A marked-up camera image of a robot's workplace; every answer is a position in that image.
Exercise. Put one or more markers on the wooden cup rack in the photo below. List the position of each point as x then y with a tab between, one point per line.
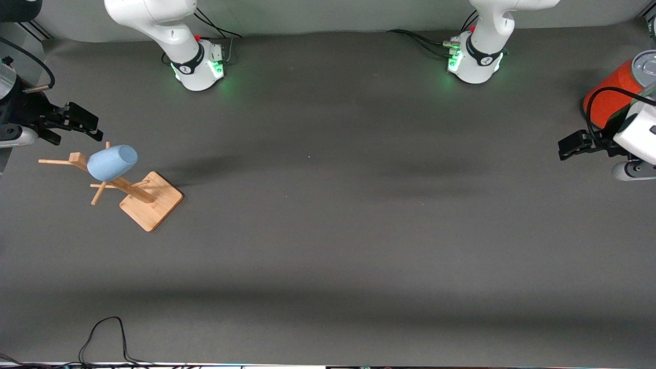
151	205

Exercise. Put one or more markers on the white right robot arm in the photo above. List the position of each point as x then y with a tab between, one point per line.
154	20

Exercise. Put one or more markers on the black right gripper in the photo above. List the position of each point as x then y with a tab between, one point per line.
26	111

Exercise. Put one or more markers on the grey metal frame rail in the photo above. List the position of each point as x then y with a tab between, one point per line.
38	29

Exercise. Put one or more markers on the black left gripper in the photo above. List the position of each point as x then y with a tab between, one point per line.
602	144

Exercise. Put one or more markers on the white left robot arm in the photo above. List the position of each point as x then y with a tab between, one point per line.
487	31

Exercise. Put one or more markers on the light blue plastic cup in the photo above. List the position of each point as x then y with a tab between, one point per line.
110	163

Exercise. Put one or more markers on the orange cylindrical can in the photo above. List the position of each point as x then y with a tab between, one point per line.
610	95

